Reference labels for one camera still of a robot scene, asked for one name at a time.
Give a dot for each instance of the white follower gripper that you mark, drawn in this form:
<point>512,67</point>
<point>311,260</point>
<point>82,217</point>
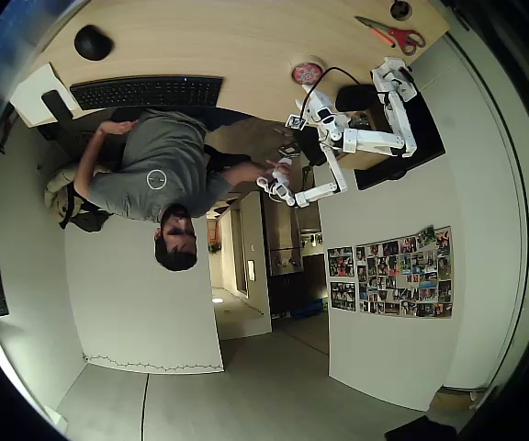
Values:
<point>309,111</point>

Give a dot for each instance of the beige roll of tape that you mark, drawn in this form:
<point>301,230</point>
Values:
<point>297,62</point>

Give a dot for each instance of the person's right forearm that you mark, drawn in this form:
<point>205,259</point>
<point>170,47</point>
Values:
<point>241,173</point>

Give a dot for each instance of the white follower robot arm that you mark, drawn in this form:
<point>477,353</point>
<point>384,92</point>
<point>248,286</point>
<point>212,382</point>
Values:
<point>374,140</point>

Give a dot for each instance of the person's left forearm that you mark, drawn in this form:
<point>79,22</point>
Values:
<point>87,158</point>

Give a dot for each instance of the person's right hand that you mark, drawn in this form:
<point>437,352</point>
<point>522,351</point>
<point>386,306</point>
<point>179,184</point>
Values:
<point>274,171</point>

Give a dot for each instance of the person's left hand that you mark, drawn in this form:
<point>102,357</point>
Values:
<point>116,127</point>

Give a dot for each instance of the square black white marker tag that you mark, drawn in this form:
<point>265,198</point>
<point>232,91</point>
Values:
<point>296,122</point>

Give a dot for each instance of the small square grey object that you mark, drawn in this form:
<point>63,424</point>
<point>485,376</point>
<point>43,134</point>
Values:
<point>288,150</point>

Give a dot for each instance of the round black desk grommet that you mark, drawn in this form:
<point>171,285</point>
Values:
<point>401,9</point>

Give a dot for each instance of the black flat panel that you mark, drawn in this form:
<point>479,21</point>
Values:
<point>430,142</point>

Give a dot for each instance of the stainless steel refrigerator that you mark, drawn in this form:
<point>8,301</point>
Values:
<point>283,239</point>

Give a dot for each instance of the person in grey t-shirt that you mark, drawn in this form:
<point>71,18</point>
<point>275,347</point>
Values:
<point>163,161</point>

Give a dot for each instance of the black computer keyboard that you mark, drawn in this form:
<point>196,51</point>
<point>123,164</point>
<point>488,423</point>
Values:
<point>147,92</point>

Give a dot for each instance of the small photo collage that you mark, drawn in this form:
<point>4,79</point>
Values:
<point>341,262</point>
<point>343,296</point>

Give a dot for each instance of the large photo collage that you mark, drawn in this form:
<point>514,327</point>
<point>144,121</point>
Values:
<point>404,273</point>

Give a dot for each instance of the blue plastic crate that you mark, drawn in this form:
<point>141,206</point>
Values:
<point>309,310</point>

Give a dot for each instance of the black computer mouse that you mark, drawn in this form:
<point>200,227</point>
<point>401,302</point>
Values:
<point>93,42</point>

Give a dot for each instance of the black smartphone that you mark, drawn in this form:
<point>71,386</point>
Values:
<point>55,106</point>

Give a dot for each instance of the beige and black bag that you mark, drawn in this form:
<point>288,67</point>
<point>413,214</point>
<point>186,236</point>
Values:
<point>64,193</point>

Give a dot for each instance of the white door panel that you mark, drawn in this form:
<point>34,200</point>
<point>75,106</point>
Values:
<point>140,298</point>

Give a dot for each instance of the white paper pad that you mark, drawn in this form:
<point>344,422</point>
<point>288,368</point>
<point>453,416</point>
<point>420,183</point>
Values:
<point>32,94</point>

